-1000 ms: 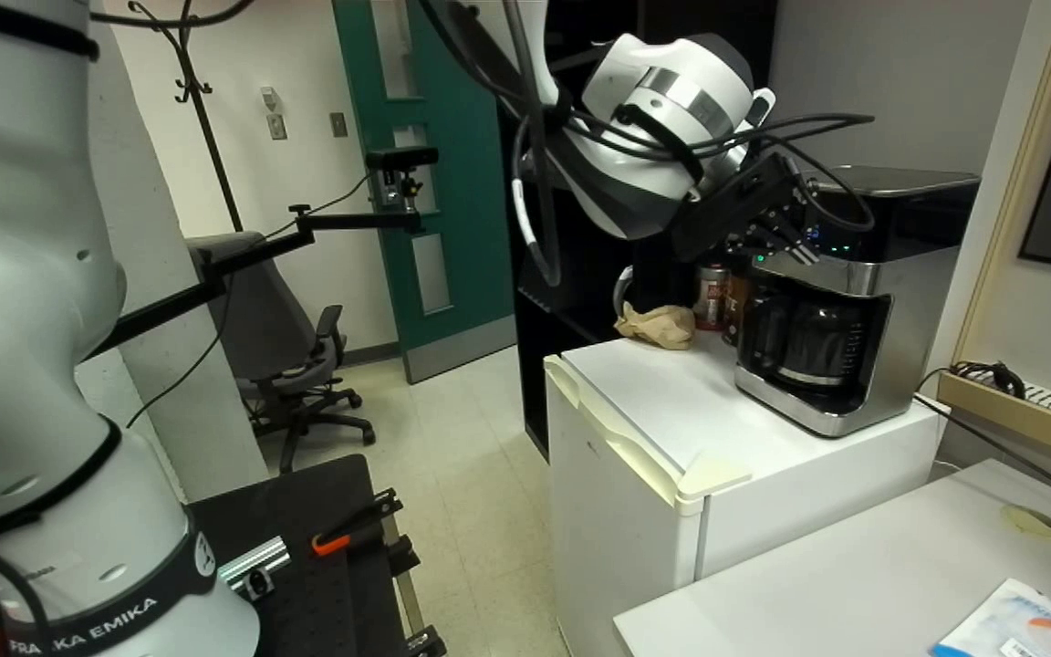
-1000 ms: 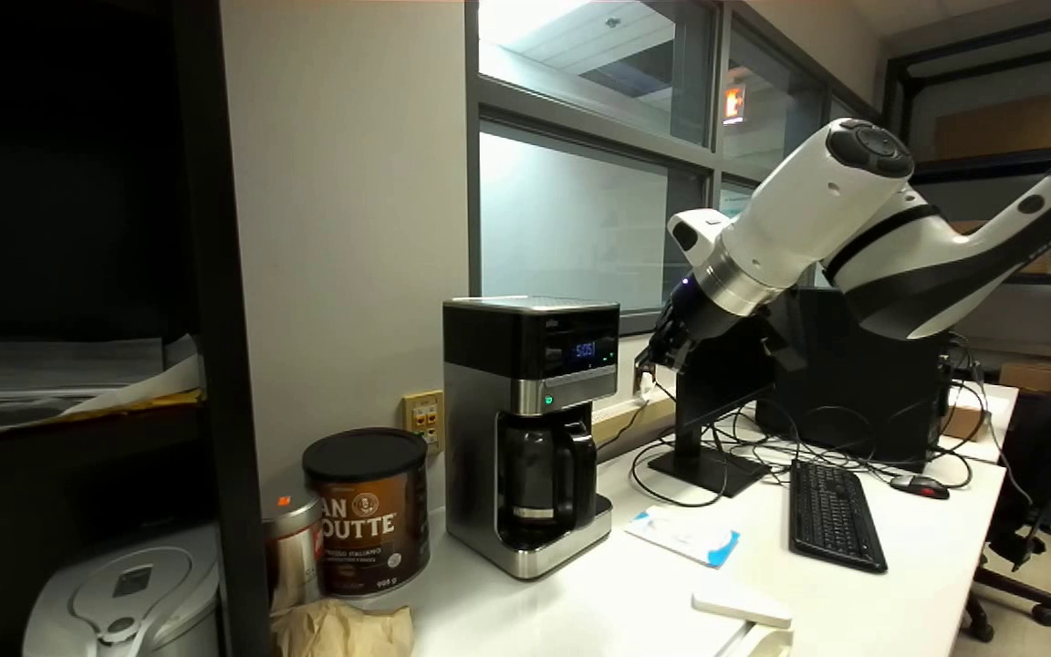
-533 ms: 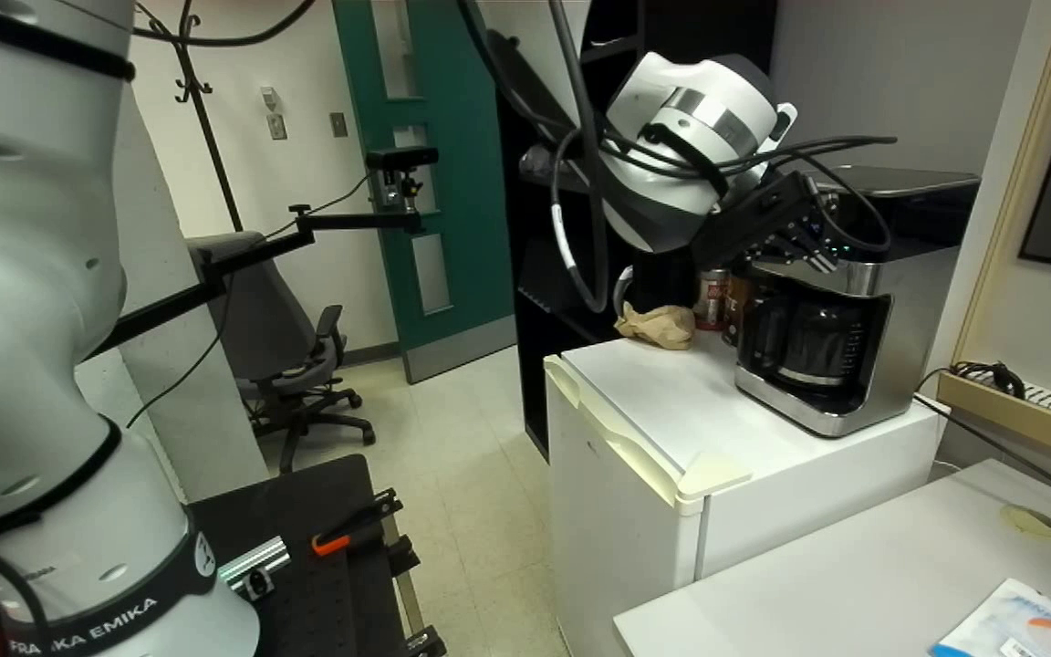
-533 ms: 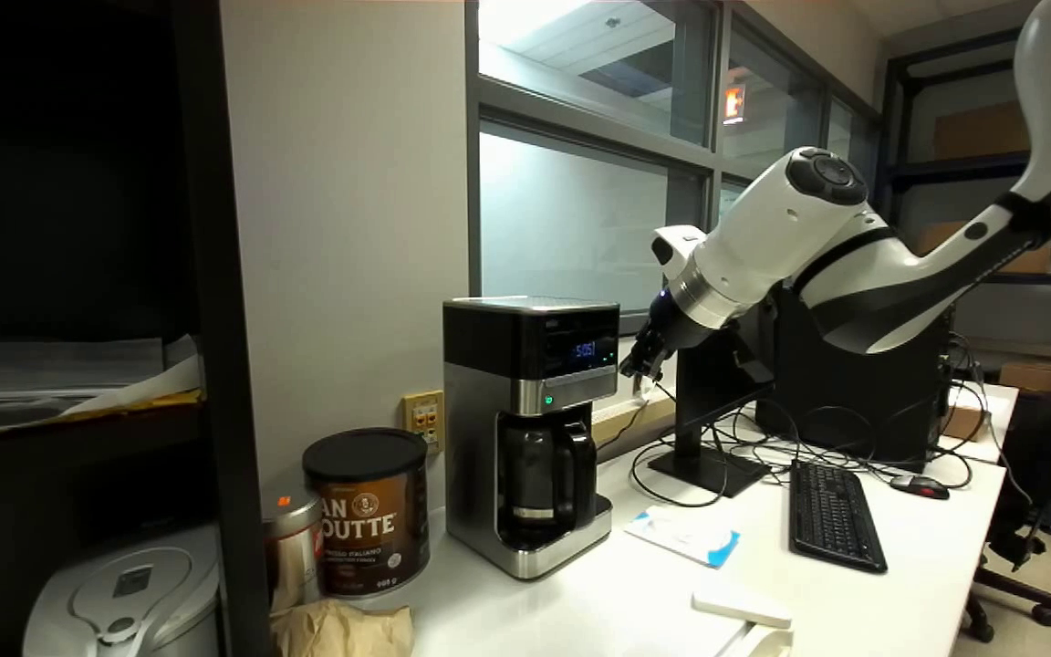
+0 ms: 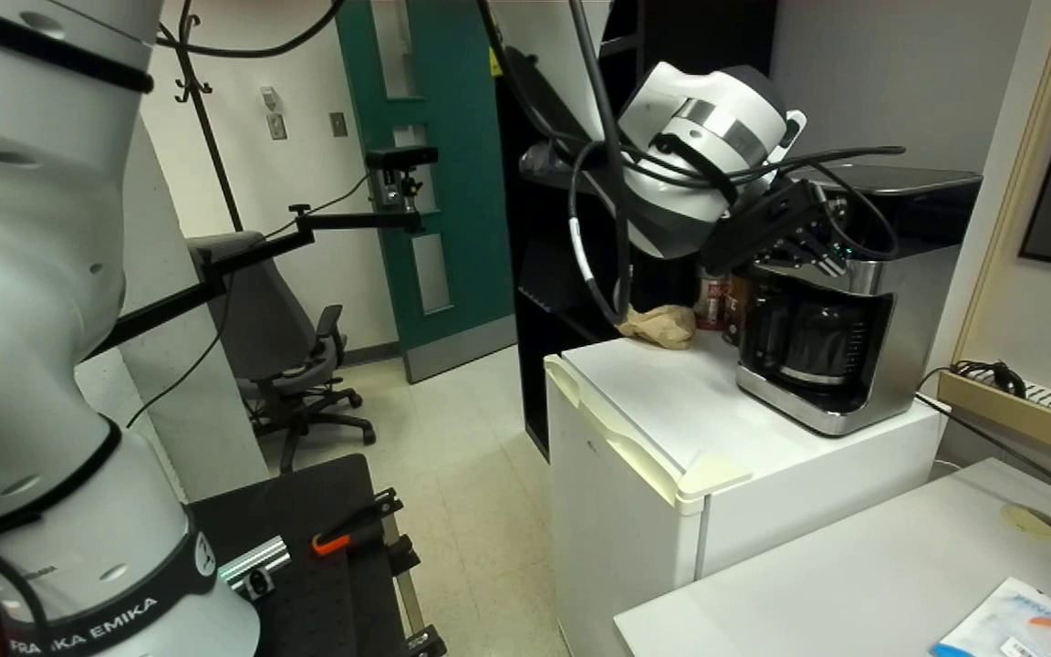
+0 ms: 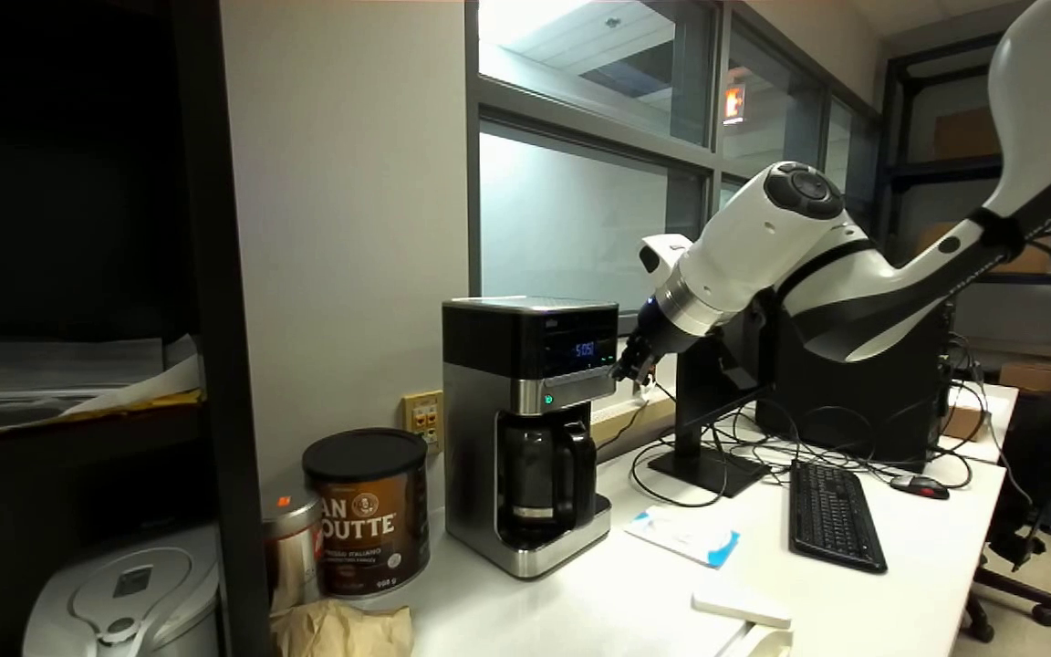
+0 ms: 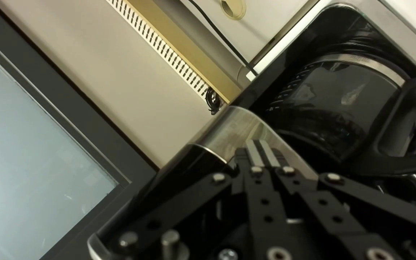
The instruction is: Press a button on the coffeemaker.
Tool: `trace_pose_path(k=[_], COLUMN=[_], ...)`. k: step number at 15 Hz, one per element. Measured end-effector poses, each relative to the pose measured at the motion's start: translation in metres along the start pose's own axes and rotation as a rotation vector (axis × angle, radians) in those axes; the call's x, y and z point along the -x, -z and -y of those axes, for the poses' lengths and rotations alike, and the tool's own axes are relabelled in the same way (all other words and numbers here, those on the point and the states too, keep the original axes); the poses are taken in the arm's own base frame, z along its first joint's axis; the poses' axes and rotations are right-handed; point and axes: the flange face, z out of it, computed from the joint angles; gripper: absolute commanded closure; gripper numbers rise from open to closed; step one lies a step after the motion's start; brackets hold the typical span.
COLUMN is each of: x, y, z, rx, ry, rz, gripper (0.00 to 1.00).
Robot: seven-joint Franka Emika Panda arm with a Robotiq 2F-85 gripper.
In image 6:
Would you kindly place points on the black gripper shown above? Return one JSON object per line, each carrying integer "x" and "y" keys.
{"x": 656, "y": 334}

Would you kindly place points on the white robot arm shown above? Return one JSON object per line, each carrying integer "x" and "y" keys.
{"x": 904, "y": 231}

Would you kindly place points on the black steel coffeemaker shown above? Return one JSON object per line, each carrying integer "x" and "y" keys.
{"x": 513, "y": 351}

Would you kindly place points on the black monitor stand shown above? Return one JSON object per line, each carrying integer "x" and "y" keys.
{"x": 707, "y": 425}

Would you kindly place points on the glass coffee carafe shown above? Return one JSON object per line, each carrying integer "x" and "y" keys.
{"x": 544, "y": 470}

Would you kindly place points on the blue and white packet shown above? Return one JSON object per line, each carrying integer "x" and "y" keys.
{"x": 683, "y": 538}

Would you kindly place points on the black computer monitor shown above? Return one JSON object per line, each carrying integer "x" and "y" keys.
{"x": 857, "y": 403}

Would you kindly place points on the black computer keyboard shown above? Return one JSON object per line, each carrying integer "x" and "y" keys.
{"x": 836, "y": 518}

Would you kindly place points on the brown coffee can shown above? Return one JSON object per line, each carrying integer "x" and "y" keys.
{"x": 366, "y": 518}

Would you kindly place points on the black computer mouse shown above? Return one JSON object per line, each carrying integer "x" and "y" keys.
{"x": 926, "y": 489}

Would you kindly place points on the dark metal rack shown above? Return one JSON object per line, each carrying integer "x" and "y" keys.
{"x": 913, "y": 133}

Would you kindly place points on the brown paper bag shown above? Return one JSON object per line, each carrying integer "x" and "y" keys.
{"x": 342, "y": 631}

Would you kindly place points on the black office chair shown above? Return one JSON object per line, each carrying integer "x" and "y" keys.
{"x": 1043, "y": 475}

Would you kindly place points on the white rice cooker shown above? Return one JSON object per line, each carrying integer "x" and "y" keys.
{"x": 125, "y": 605}

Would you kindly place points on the stack of papers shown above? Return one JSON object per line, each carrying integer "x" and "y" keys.
{"x": 54, "y": 377}

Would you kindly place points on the black shelving unit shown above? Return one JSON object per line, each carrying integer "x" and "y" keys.
{"x": 76, "y": 183}

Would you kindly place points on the beige wall raceway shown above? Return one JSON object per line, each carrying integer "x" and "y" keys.
{"x": 625, "y": 430}

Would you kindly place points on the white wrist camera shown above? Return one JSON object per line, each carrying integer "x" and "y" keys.
{"x": 666, "y": 255}

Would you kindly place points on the beige wall outlet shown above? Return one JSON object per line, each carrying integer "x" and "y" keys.
{"x": 426, "y": 416}

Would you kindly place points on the grey window frame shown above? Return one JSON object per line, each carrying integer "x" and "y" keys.
{"x": 600, "y": 111}

